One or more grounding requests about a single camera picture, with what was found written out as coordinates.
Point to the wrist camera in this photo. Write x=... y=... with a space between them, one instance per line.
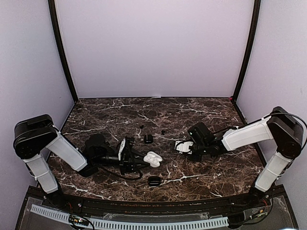
x=184 y=147
x=121 y=148

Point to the right black frame post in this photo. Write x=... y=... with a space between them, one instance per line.
x=248 y=50

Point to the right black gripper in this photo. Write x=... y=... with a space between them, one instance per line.
x=198 y=158

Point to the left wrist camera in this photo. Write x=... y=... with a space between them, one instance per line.
x=121 y=148

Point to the black closed charging case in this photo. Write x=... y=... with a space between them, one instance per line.
x=154 y=181

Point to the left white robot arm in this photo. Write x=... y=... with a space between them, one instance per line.
x=33 y=135

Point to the white earbud charging case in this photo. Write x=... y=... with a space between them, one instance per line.
x=153 y=159

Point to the white slotted cable duct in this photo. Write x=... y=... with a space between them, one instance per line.
x=102 y=224

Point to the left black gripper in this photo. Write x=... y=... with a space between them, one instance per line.
x=129 y=165

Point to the black frame post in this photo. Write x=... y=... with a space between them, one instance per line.
x=248 y=50
x=60 y=48

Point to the black front frame rail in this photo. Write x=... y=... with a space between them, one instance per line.
x=273 y=212

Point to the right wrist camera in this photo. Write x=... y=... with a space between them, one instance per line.
x=184 y=147

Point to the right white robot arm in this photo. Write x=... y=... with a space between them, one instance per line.
x=286 y=130

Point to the black open charging case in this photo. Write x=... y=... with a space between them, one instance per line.
x=148 y=139

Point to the left black frame post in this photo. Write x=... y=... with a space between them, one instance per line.
x=60 y=48

